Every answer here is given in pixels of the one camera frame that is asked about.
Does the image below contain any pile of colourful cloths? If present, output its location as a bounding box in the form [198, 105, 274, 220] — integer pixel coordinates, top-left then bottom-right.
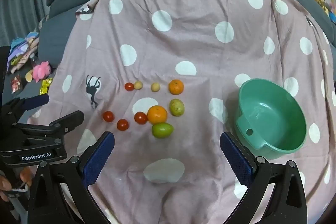
[7, 31, 40, 73]

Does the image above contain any pink plush toy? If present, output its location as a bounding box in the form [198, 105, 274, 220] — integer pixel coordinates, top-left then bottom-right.
[32, 61, 51, 83]

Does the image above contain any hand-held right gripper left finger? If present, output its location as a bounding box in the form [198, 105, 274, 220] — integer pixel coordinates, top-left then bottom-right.
[28, 131, 116, 224]

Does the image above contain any pink polka dot blanket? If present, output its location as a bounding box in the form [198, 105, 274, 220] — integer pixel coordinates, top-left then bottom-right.
[26, 0, 334, 224]

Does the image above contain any orange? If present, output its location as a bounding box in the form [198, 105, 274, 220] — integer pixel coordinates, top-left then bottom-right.
[168, 79, 185, 95]
[147, 105, 168, 125]

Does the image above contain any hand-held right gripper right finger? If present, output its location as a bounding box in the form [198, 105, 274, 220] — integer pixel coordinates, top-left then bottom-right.
[220, 132, 307, 224]

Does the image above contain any bright green oval fruit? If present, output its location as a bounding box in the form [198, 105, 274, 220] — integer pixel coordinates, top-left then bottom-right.
[152, 122, 174, 139]

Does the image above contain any yellow snack packet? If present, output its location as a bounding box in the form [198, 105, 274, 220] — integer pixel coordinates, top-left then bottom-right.
[39, 77, 54, 95]

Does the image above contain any green plastic bowl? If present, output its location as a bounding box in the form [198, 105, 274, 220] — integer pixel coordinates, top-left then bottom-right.
[235, 78, 307, 160]

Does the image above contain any red snack packet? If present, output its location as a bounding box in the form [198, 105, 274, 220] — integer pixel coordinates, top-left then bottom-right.
[10, 76, 23, 94]

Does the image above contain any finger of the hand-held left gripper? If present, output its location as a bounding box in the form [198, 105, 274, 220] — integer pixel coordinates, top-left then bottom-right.
[14, 111, 85, 141]
[1, 94, 50, 125]

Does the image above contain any yellow-green spotted fruit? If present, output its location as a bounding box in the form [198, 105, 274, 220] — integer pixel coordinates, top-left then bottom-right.
[169, 98, 185, 117]

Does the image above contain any person's left hand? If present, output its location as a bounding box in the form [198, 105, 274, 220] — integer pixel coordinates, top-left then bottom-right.
[0, 166, 33, 202]

